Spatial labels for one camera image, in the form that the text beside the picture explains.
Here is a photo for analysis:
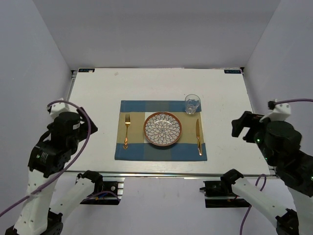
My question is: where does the blue beige placemat cloth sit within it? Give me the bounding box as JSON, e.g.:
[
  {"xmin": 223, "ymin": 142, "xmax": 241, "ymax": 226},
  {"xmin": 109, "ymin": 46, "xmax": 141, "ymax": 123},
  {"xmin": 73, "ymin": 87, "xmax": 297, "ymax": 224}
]
[{"xmin": 114, "ymin": 100, "xmax": 207, "ymax": 162}]

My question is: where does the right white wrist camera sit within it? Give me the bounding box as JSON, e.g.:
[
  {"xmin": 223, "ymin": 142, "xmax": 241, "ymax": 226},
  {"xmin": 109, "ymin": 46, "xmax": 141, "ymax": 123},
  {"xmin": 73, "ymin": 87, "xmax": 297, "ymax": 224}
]
[{"xmin": 260, "ymin": 99, "xmax": 291, "ymax": 122}]

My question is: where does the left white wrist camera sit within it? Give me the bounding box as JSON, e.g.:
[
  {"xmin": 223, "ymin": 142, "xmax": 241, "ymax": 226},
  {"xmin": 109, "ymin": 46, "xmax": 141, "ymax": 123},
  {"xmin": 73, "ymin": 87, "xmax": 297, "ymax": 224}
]
[{"xmin": 47, "ymin": 102, "xmax": 69, "ymax": 120}]

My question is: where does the blue corner label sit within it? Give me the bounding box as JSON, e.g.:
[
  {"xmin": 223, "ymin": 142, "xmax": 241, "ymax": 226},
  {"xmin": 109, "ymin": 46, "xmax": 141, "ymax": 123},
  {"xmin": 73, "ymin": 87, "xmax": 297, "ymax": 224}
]
[
  {"xmin": 224, "ymin": 70, "xmax": 242, "ymax": 74},
  {"xmin": 78, "ymin": 68, "xmax": 95, "ymax": 73}
]

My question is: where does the left blue corner label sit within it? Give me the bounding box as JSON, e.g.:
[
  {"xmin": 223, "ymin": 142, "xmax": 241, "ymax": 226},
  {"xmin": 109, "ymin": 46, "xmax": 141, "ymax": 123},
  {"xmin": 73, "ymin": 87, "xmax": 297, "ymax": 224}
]
[{"xmin": 78, "ymin": 68, "xmax": 95, "ymax": 73}]

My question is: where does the floral patterned ceramic bowl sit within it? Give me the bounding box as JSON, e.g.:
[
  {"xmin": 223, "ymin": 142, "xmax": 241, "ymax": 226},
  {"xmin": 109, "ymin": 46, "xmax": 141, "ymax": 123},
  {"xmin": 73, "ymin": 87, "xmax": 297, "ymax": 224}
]
[{"xmin": 143, "ymin": 112, "xmax": 182, "ymax": 147}]

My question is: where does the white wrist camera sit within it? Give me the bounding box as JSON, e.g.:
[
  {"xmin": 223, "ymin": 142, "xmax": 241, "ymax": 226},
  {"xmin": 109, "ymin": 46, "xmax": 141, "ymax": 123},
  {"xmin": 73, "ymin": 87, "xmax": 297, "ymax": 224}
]
[
  {"xmin": 47, "ymin": 102, "xmax": 69, "ymax": 120},
  {"xmin": 260, "ymin": 99, "xmax": 291, "ymax": 122}
]

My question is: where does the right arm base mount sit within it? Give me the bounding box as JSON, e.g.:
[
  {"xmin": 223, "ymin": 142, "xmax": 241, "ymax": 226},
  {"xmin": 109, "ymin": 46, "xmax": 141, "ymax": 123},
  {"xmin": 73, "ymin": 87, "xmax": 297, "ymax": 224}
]
[{"xmin": 199, "ymin": 181, "xmax": 250, "ymax": 209}]

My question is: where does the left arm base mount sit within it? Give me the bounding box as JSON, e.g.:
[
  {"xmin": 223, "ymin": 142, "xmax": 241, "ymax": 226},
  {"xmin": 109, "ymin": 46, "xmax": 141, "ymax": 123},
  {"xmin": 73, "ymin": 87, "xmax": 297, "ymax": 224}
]
[{"xmin": 75, "ymin": 171, "xmax": 123, "ymax": 205}]

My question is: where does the right blue corner label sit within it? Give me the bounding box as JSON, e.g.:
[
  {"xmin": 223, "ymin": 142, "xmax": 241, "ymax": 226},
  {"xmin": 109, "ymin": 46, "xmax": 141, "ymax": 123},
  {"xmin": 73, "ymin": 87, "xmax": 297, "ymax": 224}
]
[{"xmin": 224, "ymin": 70, "xmax": 242, "ymax": 74}]

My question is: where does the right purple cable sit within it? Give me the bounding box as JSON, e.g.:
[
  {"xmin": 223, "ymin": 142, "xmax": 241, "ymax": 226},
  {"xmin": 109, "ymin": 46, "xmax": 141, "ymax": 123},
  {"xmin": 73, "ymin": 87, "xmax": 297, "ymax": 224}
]
[{"xmin": 238, "ymin": 98, "xmax": 313, "ymax": 235}]

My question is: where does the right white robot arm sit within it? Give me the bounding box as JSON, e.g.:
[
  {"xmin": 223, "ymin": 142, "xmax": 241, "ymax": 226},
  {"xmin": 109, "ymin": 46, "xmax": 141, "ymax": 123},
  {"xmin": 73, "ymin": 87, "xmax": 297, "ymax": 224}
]
[{"xmin": 221, "ymin": 111, "xmax": 313, "ymax": 235}]

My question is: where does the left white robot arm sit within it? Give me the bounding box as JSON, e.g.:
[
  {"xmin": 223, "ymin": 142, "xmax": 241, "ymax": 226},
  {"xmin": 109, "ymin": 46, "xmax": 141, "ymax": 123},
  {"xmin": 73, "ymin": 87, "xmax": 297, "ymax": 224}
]
[{"xmin": 5, "ymin": 107, "xmax": 103, "ymax": 235}]

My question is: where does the clear drinking glass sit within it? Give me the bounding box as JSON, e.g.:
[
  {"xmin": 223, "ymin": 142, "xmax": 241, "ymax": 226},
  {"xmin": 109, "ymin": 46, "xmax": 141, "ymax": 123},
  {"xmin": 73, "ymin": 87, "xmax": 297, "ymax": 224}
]
[{"xmin": 184, "ymin": 94, "xmax": 201, "ymax": 115}]

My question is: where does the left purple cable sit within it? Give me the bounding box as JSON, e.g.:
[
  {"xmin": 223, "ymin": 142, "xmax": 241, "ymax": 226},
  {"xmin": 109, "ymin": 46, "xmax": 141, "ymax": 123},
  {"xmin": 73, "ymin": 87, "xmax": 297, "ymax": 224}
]
[{"xmin": 0, "ymin": 100, "xmax": 92, "ymax": 217}]

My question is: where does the purple cable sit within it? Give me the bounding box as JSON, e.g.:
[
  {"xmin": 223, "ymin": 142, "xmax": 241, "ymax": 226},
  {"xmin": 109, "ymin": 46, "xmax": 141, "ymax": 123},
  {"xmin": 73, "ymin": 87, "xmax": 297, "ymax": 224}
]
[
  {"xmin": 238, "ymin": 98, "xmax": 313, "ymax": 235},
  {"xmin": 0, "ymin": 100, "xmax": 92, "ymax": 217}
]

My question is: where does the gold knife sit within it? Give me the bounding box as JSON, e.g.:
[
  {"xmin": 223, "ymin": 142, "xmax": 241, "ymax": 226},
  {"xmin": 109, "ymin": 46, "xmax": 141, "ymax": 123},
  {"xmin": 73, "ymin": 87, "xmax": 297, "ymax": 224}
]
[{"xmin": 196, "ymin": 119, "xmax": 202, "ymax": 156}]

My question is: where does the gold fork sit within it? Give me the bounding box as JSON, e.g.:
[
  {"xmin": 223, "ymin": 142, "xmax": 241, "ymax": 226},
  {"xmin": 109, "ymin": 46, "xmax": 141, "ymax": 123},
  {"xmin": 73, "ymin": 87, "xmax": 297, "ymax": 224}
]
[{"xmin": 123, "ymin": 114, "xmax": 131, "ymax": 149}]

